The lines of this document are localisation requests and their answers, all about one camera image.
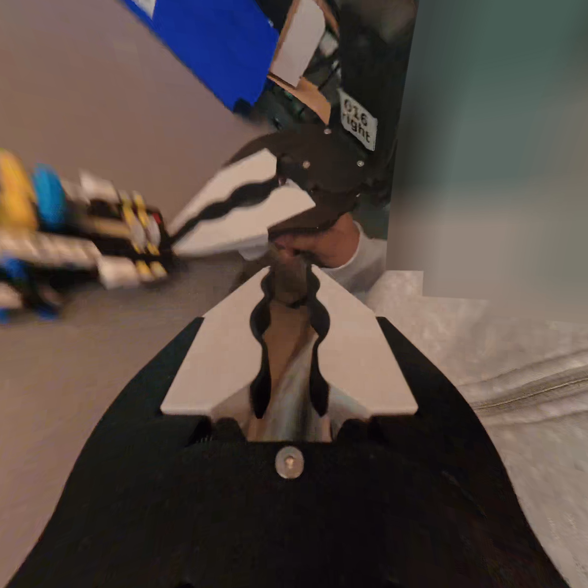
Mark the cardboard box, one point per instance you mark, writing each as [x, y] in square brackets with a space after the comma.
[301, 41]

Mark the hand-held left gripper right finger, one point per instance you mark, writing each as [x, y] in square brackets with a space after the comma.
[367, 367]

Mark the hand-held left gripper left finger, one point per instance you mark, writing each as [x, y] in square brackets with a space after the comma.
[211, 363]

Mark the blue box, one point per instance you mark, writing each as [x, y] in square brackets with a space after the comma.
[206, 41]

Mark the lego crane model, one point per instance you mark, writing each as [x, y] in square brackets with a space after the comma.
[69, 248]

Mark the person's right forearm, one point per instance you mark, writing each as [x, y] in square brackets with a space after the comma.
[367, 257]

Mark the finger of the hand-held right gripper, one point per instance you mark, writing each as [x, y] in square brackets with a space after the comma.
[257, 220]
[229, 179]

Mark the person's right hand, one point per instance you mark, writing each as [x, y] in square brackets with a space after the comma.
[330, 243]

